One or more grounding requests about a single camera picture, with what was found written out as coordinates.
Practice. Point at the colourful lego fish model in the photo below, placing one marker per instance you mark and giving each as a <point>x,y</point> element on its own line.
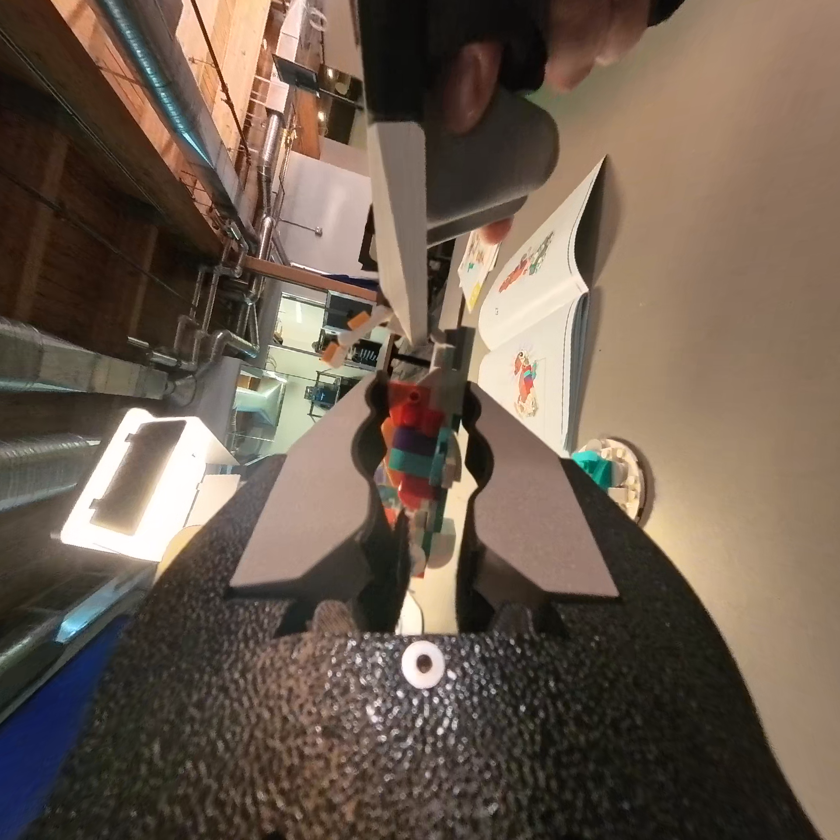
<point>420,459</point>

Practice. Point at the white orange lego fin piece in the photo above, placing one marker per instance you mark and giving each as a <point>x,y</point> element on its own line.
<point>359,321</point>

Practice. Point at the silver ventilation duct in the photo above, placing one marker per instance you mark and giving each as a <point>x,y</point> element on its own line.
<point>151,85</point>
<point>65,354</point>

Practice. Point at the printed paper leaflets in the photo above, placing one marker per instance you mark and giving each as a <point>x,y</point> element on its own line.
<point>476,262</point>

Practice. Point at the open lego instruction booklet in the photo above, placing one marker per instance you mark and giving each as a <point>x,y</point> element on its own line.
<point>538,308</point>

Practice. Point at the dark blue partition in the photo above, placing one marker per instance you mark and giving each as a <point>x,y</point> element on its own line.
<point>39,669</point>

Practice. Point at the white studio light panel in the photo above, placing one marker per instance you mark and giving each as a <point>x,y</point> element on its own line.
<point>131,472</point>

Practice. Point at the person's right hand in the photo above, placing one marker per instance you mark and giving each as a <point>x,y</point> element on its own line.
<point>590,33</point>

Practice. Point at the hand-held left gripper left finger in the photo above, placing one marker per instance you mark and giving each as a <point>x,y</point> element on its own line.
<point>308,512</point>

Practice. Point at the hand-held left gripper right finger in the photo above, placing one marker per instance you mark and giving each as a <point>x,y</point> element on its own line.
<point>538,525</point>

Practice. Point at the round white teal lego base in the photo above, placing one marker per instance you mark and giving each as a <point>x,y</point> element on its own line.
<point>610,472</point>

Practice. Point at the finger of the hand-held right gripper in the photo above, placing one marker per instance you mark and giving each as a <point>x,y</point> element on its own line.
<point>400,210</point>

